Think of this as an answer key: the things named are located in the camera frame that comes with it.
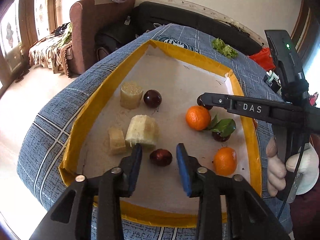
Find dark red plum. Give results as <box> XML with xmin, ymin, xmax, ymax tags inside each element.
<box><xmin>212</xmin><ymin>132</ymin><xmax>231</xmax><ymax>142</ymax></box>
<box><xmin>149</xmin><ymin>148</ymin><xmax>172</xmax><ymax>167</ymax></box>
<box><xmin>143</xmin><ymin>89</ymin><xmax>162</xmax><ymax>108</ymax></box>

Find orange tangerine with leaf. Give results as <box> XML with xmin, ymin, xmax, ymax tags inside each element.
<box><xmin>185</xmin><ymin>106</ymin><xmax>236</xmax><ymax>137</ymax></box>

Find red plastic bag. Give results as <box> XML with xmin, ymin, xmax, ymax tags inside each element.
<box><xmin>249</xmin><ymin>48</ymin><xmax>276</xmax><ymax>71</ymax></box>

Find small black box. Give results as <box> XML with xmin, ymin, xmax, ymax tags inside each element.
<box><xmin>264</xmin><ymin>70</ymin><xmax>281</xmax><ymax>93</ymax></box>

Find brown armchair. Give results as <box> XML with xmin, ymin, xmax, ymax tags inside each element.
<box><xmin>69</xmin><ymin>0</ymin><xmax>135</xmax><ymax>74</ymax></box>

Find gloved right hand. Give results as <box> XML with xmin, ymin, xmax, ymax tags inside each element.
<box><xmin>266</xmin><ymin>138</ymin><xmax>319</xmax><ymax>197</ymax></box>

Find blue plaid tablecloth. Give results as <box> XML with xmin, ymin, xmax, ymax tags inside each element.
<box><xmin>17</xmin><ymin>24</ymin><xmax>283</xmax><ymax>239</ymax></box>

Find patterned blanket chair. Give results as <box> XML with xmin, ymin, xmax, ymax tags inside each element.
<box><xmin>28</xmin><ymin>22</ymin><xmax>73</xmax><ymax>77</ymax></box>

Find black sofa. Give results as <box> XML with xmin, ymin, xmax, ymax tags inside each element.
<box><xmin>94</xmin><ymin>2</ymin><xmax>262</xmax><ymax>56</ymax></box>

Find yellow cardboard tray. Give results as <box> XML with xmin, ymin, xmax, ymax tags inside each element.
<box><xmin>58</xmin><ymin>39</ymin><xmax>263</xmax><ymax>228</ymax></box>

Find green lettuce leaves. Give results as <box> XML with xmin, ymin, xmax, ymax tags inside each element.
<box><xmin>212</xmin><ymin>38</ymin><xmax>238</xmax><ymax>59</ymax></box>

